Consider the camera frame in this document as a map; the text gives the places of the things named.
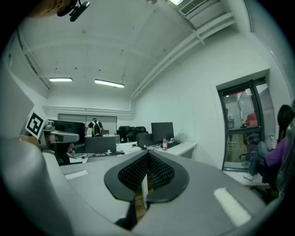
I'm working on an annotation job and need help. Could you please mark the person's left forearm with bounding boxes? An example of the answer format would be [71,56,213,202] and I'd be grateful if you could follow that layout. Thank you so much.
[18,135,41,148]

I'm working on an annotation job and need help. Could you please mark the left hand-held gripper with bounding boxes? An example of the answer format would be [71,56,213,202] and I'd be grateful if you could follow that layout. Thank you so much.
[24,112,80,153]

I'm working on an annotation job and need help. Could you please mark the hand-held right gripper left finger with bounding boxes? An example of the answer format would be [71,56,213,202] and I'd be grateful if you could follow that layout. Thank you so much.
[60,150,148,229]

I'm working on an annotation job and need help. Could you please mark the white ceiling pipes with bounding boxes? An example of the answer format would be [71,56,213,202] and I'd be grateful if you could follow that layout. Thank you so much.
[130,11,236,100]

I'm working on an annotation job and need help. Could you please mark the black head-worn camera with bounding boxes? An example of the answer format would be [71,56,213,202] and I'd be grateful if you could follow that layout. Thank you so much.
[56,0,91,23]

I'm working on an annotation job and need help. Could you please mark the blue denim garment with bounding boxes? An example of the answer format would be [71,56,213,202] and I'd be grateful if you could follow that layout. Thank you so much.
[242,133,269,177]

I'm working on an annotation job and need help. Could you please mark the wide black monitor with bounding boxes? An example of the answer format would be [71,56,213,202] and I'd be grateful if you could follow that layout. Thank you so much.
[47,119,86,154]

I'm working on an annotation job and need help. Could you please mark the black framed glass door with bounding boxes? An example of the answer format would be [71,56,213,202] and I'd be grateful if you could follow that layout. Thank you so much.
[216,77,276,171]

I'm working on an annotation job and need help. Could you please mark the clear plastic bag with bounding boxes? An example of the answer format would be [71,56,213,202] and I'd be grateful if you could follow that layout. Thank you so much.
[172,132,189,143]

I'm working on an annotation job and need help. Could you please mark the grey desk partition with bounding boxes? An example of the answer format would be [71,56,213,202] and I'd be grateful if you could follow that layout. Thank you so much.
[84,135,118,154]

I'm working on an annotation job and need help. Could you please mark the long ceiling light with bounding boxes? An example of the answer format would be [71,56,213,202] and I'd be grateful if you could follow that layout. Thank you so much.
[94,79,125,89]
[48,77,73,83]

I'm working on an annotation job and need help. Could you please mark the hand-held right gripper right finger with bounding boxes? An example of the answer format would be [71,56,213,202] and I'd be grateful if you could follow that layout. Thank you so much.
[138,150,268,236]

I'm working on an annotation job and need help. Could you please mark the black office chair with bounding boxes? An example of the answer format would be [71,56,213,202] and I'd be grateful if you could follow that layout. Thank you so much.
[130,126,149,136]
[117,125,131,143]

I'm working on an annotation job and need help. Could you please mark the white ceiling air vent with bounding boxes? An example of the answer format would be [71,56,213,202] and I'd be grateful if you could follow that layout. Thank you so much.
[178,0,219,17]

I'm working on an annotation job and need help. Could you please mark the dark printed mouse pad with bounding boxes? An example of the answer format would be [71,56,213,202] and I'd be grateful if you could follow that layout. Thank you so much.
[85,153,123,163]

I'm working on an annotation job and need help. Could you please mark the black and white backpack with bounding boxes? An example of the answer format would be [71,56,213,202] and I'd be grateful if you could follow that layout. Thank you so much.
[91,120,102,137]

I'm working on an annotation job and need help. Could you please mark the black tangled cables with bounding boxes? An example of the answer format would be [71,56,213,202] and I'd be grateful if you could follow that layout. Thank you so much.
[141,143,163,151]

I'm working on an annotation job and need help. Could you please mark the small black monitor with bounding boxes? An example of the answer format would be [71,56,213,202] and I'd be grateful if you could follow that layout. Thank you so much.
[136,133,153,148]

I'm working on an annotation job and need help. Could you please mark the person's head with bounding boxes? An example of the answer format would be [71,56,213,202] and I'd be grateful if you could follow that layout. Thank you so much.
[29,0,77,19]

